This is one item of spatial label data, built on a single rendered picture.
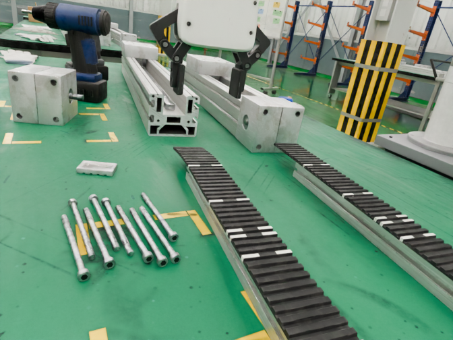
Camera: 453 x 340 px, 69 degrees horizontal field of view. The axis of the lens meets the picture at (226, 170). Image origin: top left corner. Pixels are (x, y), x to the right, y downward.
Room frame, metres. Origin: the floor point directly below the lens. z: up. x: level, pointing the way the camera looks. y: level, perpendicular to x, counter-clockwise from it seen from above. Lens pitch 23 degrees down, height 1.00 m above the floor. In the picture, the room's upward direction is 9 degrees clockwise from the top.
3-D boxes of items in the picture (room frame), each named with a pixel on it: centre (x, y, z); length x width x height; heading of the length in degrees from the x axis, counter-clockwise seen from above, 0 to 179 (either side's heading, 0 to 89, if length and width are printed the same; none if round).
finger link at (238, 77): (0.49, -0.01, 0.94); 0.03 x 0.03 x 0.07; 24
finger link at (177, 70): (0.44, 0.09, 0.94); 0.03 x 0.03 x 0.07; 24
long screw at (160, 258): (0.29, 0.08, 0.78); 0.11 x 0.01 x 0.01; 34
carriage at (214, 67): (1.09, 0.10, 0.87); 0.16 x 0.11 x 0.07; 23
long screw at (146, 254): (0.30, 0.09, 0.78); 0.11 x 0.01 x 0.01; 36
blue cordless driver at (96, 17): (0.84, 0.43, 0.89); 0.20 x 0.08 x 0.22; 95
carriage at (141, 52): (1.24, 0.38, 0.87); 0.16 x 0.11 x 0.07; 23
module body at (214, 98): (1.09, 0.10, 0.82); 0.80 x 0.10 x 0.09; 23
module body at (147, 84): (1.01, 0.28, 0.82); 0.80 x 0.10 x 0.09; 23
